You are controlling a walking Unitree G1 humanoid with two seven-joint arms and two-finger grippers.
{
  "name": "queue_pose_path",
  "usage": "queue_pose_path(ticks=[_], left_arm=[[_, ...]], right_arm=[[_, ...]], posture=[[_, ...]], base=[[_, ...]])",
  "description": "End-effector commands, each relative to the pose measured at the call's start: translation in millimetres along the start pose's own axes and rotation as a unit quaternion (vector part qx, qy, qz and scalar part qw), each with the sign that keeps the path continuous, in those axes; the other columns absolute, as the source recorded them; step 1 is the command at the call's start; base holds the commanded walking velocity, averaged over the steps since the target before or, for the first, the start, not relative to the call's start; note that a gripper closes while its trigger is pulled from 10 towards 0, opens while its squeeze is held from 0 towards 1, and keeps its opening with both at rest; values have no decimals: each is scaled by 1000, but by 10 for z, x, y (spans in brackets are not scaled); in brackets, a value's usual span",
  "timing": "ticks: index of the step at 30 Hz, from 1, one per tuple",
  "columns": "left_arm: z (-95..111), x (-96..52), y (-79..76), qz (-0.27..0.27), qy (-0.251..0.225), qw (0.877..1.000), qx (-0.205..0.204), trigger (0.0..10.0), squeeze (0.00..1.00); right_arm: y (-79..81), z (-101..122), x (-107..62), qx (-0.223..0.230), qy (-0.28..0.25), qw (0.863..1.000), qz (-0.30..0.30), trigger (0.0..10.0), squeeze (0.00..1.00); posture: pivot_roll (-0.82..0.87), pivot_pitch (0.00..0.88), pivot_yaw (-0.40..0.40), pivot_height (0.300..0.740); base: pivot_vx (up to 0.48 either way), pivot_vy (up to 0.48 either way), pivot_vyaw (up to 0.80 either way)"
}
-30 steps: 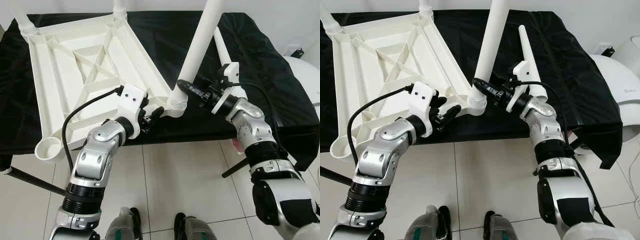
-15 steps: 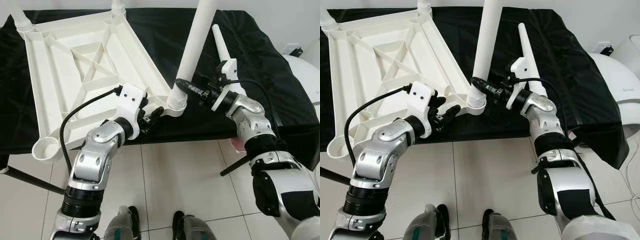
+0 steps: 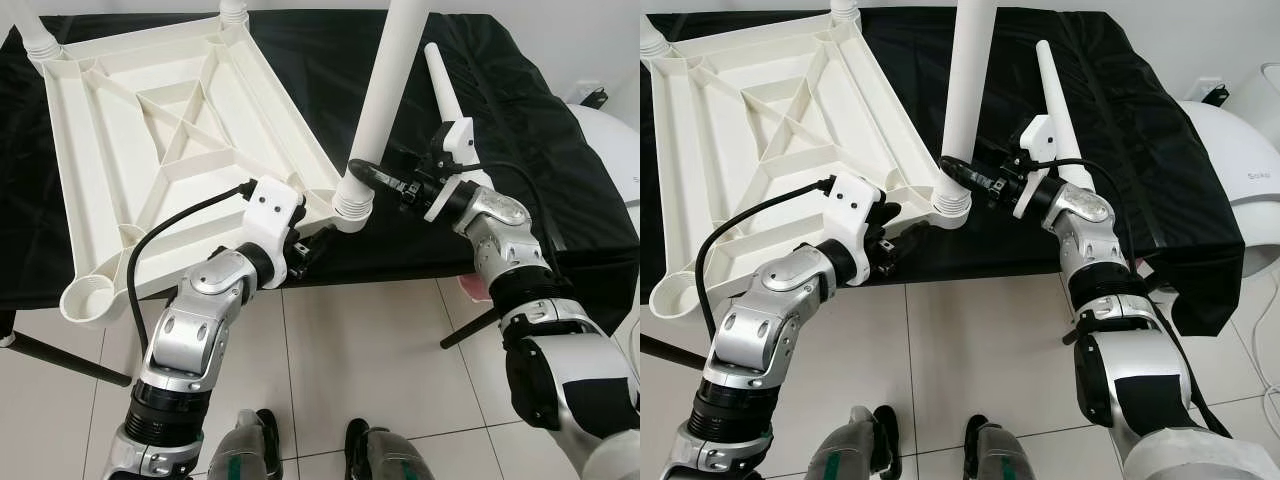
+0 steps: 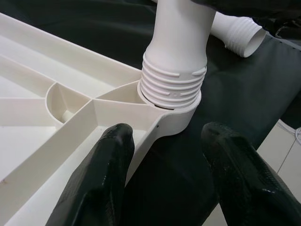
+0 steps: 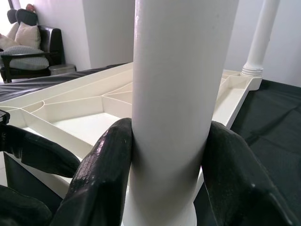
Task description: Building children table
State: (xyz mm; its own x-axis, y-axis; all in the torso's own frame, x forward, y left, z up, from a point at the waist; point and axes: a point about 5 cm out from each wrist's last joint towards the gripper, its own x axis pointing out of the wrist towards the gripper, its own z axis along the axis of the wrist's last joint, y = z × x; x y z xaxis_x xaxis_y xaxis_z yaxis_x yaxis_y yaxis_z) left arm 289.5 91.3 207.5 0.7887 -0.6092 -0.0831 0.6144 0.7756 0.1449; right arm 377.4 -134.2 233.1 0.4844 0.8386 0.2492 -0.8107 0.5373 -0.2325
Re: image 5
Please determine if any grey round waste bin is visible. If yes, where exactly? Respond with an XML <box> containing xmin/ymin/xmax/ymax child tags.
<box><xmin>48</xmin><ymin>65</ymin><xmax>77</xmax><ymax>76</ymax></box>

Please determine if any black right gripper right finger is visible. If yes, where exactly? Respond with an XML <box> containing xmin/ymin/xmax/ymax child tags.
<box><xmin>201</xmin><ymin>121</ymin><xmax>294</xmax><ymax>226</ymax></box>

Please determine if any beige square pillow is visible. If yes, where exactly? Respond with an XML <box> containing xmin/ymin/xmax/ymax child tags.
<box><xmin>15</xmin><ymin>22</ymin><xmax>41</xmax><ymax>50</ymax></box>

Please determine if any grey patterned cushion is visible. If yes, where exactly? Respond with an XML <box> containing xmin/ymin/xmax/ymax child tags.
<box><xmin>0</xmin><ymin>45</ymin><xmax>50</xmax><ymax>71</ymax></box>

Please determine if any white plastic table top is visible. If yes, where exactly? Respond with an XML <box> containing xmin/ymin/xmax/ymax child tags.
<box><xmin>0</xmin><ymin>61</ymin><xmax>263</xmax><ymax>226</ymax></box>

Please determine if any cream pillow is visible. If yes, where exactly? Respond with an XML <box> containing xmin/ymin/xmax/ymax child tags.
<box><xmin>0</xmin><ymin>22</ymin><xmax>20</xmax><ymax>49</ymax></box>

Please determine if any white plastic table leg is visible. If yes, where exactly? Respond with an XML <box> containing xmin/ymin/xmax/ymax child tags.
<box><xmin>239</xmin><ymin>0</ymin><xmax>280</xmax><ymax>78</ymax></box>
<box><xmin>121</xmin><ymin>0</ymin><xmax>247</xmax><ymax>226</ymax></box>

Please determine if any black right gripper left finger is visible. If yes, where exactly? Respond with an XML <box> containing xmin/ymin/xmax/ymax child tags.
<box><xmin>50</xmin><ymin>117</ymin><xmax>134</xmax><ymax>226</ymax></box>

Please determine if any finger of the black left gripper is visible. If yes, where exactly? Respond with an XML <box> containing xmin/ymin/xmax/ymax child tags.
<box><xmin>0</xmin><ymin>185</ymin><xmax>53</xmax><ymax>226</ymax></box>
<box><xmin>0</xmin><ymin>124</ymin><xmax>82</xmax><ymax>178</ymax></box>

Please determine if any black tablecloth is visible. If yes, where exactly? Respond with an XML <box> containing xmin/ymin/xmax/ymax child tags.
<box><xmin>0</xmin><ymin>68</ymin><xmax>301</xmax><ymax>226</ymax></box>

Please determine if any black leather chair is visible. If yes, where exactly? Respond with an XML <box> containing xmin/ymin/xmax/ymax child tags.
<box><xmin>0</xmin><ymin>8</ymin><xmax>65</xmax><ymax>83</ymax></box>

